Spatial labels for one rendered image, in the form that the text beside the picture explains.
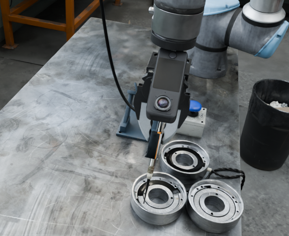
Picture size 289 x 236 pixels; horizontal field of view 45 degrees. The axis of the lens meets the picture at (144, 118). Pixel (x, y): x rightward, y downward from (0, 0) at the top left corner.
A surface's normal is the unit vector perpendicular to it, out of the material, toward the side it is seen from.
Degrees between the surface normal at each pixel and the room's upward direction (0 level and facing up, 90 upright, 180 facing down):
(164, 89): 32
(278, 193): 0
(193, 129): 90
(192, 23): 90
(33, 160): 0
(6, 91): 0
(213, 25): 85
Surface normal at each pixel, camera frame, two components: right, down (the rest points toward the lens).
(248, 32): -0.71, 0.51
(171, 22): -0.27, 0.55
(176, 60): 0.00, -0.37
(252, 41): -0.51, 0.61
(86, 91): 0.11, -0.79
